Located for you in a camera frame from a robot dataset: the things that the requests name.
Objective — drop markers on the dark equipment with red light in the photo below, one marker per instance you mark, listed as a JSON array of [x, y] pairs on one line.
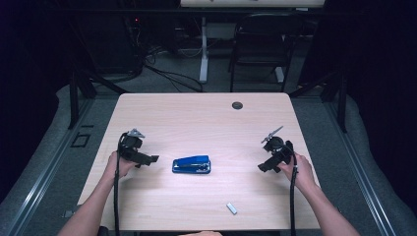
[[132, 39]]

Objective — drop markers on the white desk leg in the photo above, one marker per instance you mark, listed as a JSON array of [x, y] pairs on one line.
[[204, 52]]

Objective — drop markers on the grey metal table bracket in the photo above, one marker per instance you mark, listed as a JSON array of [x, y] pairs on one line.
[[68, 213]]

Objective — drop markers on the person's knee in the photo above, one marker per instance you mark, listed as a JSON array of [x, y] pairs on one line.
[[200, 233]]

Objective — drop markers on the person's right hand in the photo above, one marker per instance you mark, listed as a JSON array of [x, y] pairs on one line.
[[303, 173]]

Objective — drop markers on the dark round table grommet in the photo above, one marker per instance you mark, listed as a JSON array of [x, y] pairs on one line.
[[237, 105]]

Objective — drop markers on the black folding chair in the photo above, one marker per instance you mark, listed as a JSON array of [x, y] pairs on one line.
[[262, 42]]

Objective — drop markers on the black metal stand frame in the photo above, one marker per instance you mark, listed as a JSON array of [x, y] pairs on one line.
[[342, 101], [74, 98]]

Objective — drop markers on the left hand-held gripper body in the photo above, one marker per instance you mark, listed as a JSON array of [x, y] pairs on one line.
[[131, 144]]

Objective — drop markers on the white desk foot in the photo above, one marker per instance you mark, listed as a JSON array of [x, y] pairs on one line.
[[279, 74]]

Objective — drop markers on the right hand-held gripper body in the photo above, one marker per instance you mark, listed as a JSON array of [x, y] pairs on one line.
[[278, 149]]

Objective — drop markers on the blue stapler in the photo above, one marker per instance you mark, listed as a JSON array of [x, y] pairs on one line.
[[191, 164]]

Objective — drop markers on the person's left hand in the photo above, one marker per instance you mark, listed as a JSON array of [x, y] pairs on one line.
[[120, 167]]

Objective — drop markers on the grey metal floor rail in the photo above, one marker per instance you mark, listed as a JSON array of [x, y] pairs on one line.
[[42, 177], [360, 177]]

